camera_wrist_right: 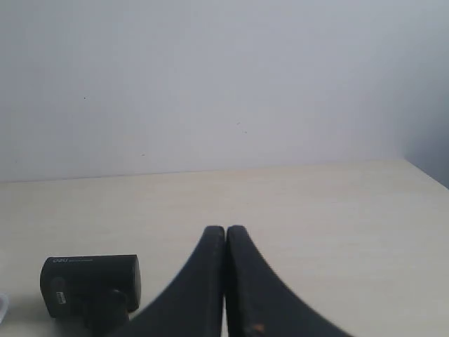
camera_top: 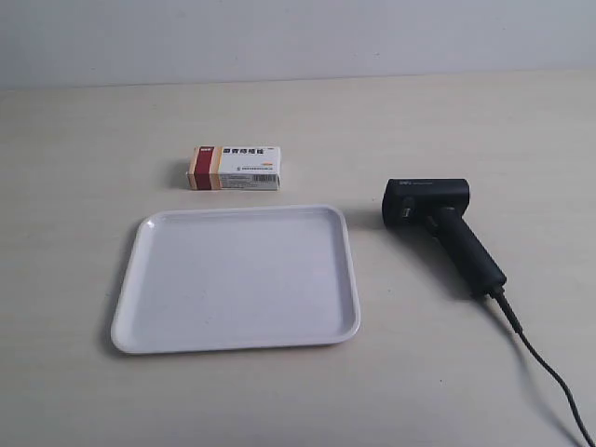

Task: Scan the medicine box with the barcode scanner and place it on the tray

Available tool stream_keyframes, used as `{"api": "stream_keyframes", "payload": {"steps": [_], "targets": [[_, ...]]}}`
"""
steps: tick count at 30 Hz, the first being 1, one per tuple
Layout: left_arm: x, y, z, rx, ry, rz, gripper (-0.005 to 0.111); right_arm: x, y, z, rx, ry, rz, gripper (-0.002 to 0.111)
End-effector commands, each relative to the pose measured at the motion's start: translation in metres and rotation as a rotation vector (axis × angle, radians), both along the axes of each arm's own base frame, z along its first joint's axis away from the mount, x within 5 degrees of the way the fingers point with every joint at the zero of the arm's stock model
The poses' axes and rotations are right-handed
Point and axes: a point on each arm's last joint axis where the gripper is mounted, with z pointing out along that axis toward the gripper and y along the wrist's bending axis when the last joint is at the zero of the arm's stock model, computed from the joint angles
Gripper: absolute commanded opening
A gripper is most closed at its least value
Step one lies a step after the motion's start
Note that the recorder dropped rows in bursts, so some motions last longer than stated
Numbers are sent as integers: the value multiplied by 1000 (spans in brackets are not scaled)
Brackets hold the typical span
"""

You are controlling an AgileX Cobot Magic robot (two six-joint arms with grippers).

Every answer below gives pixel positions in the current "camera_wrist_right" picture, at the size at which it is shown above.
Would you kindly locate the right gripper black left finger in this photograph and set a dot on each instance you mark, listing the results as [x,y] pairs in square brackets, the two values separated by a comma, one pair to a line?
[192,304]

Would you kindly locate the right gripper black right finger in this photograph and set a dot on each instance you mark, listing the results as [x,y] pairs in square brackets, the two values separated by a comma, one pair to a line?
[258,303]

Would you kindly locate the black handheld barcode scanner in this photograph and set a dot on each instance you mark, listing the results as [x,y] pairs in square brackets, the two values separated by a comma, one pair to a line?
[100,290]

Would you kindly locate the white plastic tray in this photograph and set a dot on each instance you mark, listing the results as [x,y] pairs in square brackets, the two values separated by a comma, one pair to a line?
[4,304]

